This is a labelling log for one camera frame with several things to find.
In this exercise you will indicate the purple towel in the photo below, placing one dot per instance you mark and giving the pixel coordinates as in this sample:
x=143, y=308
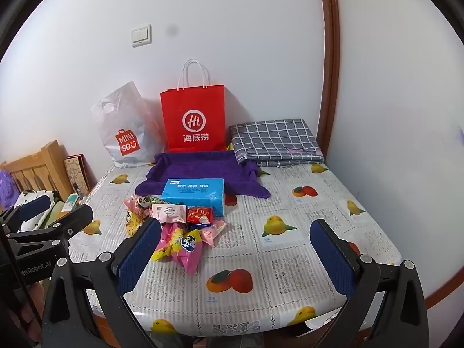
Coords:
x=203, y=166

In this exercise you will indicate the brown wooden baseboard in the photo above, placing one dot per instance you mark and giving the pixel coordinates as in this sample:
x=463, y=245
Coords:
x=446, y=284

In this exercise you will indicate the pile of assorted snack packets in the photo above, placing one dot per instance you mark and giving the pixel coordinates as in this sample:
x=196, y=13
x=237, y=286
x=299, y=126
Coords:
x=181, y=250

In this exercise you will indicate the white plastic shopping bag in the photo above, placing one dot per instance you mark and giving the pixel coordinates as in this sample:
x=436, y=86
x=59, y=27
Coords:
x=123, y=123

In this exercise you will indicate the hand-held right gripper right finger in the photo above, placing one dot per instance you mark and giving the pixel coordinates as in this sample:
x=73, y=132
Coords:
x=331, y=261

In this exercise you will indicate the white light switch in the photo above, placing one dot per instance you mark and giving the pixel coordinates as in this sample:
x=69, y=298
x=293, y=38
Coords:
x=142, y=35

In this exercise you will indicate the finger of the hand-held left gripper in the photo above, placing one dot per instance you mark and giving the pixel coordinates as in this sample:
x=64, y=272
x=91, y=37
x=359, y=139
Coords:
x=74, y=221
x=36, y=206

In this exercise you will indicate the teal white small box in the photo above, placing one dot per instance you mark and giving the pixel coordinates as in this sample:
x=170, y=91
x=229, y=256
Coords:
x=70, y=202

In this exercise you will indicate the yellow snack packet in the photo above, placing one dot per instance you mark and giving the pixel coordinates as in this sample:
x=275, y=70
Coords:
x=229, y=147

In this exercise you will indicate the brown wooden door frame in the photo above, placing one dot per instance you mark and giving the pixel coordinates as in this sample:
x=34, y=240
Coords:
x=330, y=61

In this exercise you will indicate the grey plaid folded cloth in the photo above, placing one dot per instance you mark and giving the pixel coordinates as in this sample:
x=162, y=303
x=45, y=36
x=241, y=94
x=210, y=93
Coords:
x=275, y=141

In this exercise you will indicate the green snack packet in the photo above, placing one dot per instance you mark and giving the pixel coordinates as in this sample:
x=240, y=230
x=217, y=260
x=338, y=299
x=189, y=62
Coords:
x=155, y=200

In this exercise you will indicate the purple plush toy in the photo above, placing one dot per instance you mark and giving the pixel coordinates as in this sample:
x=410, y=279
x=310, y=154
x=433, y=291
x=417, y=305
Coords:
x=7, y=188

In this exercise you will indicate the wooden headboard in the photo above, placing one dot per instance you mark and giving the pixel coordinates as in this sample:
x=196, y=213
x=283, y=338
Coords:
x=40, y=168

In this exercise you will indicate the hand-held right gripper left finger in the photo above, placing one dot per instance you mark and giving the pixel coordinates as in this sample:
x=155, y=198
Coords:
x=139, y=255

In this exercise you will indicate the fruit print tablecloth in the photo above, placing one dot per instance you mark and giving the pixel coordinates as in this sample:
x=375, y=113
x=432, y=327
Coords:
x=290, y=253

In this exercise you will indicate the blue tissue pack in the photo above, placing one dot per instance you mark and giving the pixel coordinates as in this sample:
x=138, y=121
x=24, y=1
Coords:
x=192, y=192

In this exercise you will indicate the red paper bag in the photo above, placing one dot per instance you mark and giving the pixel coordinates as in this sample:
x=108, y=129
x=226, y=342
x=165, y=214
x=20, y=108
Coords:
x=192, y=108

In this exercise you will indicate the white spotted plush toy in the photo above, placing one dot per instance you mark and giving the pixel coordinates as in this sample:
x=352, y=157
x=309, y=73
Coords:
x=25, y=197

